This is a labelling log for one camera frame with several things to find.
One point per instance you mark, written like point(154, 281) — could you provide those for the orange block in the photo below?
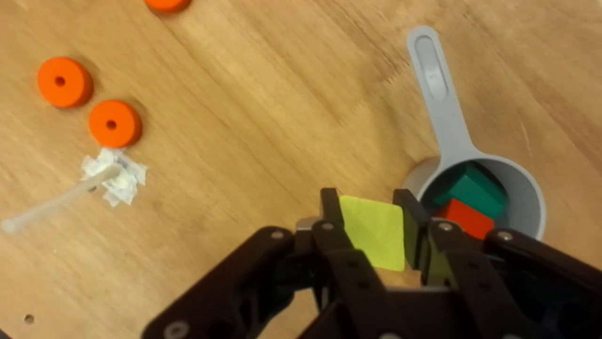
point(470, 218)

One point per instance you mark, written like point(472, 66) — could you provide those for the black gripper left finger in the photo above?
point(282, 283)

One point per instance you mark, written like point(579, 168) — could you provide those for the orange disc with hole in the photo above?
point(129, 132)
point(165, 4)
point(79, 89)

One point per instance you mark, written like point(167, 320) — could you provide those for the white peg stand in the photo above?
point(114, 179)

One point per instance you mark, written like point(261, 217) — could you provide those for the yellow block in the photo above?
point(376, 235)

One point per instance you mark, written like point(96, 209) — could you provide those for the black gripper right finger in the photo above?
point(526, 288)

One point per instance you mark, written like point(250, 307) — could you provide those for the green block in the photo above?
point(479, 190)

